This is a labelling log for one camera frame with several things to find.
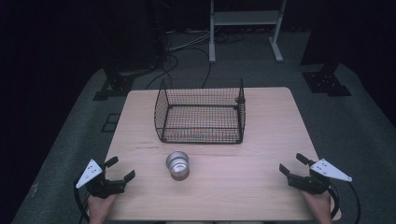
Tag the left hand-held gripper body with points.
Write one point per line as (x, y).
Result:
(89, 173)

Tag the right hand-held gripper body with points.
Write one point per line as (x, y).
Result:
(330, 171)

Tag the silver metal cup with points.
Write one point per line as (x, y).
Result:
(177, 165)

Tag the person's left hand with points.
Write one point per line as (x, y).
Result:
(99, 208)

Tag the person's right hand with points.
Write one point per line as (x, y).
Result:
(320, 207)

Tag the black stand base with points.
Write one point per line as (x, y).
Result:
(114, 85)
(325, 83)

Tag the white metal stand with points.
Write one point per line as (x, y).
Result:
(246, 18)

